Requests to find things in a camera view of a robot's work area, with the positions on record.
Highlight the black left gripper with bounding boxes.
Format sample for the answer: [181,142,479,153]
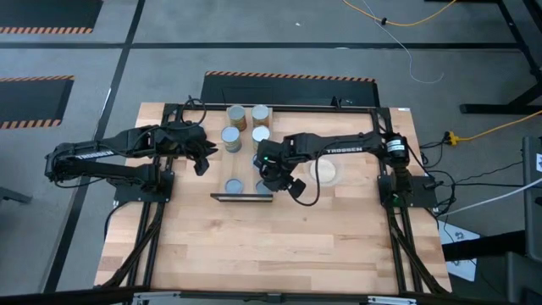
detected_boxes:
[162,124,219,162]

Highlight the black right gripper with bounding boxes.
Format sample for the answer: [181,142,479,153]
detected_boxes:
[253,139,298,193]

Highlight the tall peas can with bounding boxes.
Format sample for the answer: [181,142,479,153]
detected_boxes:
[220,125,243,154]

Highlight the tall yellow label can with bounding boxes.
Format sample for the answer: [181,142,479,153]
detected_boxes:
[251,125,272,149]

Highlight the short salmon can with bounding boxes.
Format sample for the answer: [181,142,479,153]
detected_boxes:
[224,177,245,195]

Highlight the tall green beans can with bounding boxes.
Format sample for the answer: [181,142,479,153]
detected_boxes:
[226,104,248,132]

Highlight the tall corn can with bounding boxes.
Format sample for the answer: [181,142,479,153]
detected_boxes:
[251,103,271,128]

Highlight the beige grains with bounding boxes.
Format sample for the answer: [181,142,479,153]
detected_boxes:
[310,158,338,184]

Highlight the translucent white plastic bowl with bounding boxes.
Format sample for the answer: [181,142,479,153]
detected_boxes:
[303,156,343,188]

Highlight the black hazard-striped floor mat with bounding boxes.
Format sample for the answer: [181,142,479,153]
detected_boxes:
[200,70,381,108]
[0,75,76,130]
[0,0,104,35]

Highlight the dark grey desk foot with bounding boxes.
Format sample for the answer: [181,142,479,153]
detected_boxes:
[0,186,34,205]

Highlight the white paper sheet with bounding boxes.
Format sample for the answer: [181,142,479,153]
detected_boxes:
[437,219,478,283]

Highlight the black desk foot bar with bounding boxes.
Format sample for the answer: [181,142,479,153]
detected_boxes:
[441,230,527,263]

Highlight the dark grey equipment cabinet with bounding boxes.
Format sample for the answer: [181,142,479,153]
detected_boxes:
[506,252,542,305]

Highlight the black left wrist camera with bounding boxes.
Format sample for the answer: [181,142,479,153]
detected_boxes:
[193,156,212,177]

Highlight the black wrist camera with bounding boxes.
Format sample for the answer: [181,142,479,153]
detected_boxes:
[193,156,212,177]
[287,177,307,199]

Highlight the wooden shelf with black frame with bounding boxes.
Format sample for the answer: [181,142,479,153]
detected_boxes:
[210,103,275,203]

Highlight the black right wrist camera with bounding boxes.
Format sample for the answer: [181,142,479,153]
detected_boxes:
[287,177,307,199]

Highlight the black aluminium rig frame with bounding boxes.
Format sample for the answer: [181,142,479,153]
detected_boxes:
[95,101,452,297]

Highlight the thin white cable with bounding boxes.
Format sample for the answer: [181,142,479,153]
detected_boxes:
[362,0,445,85]

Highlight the yellow extension cord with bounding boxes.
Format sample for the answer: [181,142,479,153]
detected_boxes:
[341,0,458,27]
[447,108,542,145]

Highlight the light grey hose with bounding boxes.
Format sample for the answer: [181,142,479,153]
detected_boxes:
[435,176,542,218]

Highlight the black desk frame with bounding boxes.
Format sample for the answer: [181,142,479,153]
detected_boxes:
[459,0,542,116]

